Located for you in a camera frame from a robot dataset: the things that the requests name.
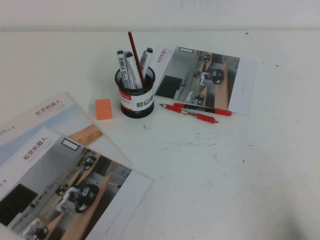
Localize red click gel pen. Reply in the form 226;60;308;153
159;102;220;125

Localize red and black marker pen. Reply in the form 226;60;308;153
173;102;233;118

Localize black mesh pen holder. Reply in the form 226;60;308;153
114;65;156;119

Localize white marker with black cap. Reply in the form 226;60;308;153
125;51;144;90
139;47;154;73
116;49;129;88

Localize orange foam block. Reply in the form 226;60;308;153
95;98;114;121

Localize office photo brochure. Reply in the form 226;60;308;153
153;44;258;116
0;124;155;240

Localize red and black pencil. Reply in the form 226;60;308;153
127;30;146;86

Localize blue sky brochure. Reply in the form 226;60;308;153
0;91;134;174

